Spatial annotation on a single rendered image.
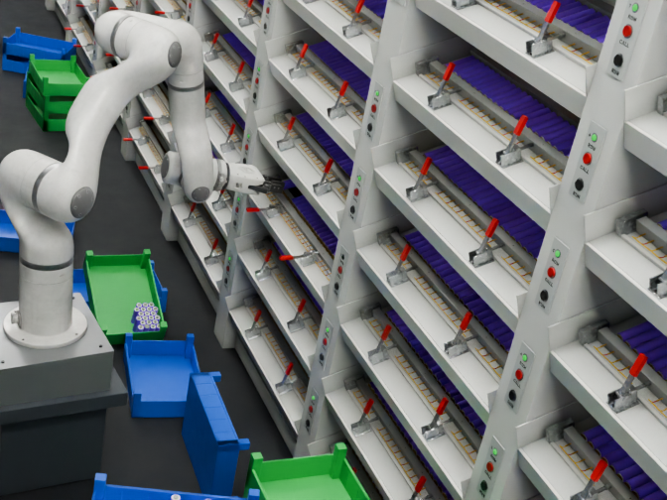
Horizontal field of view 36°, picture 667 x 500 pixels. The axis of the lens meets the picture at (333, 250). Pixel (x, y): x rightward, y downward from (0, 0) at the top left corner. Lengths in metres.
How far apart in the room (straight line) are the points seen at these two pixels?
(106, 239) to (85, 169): 1.48
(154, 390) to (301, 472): 0.96
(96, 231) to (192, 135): 1.26
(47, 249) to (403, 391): 0.84
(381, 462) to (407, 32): 0.93
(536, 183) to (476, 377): 0.40
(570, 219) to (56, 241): 1.20
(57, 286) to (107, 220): 1.50
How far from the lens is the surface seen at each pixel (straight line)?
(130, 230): 3.84
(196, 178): 2.63
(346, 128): 2.41
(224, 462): 2.56
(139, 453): 2.79
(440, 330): 2.06
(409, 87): 2.13
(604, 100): 1.60
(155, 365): 3.11
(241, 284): 3.12
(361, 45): 2.35
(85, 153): 2.31
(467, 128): 1.95
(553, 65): 1.73
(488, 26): 1.90
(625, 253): 1.60
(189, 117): 2.61
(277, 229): 2.78
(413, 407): 2.17
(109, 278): 3.33
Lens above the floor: 1.76
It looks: 27 degrees down
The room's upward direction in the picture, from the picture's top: 12 degrees clockwise
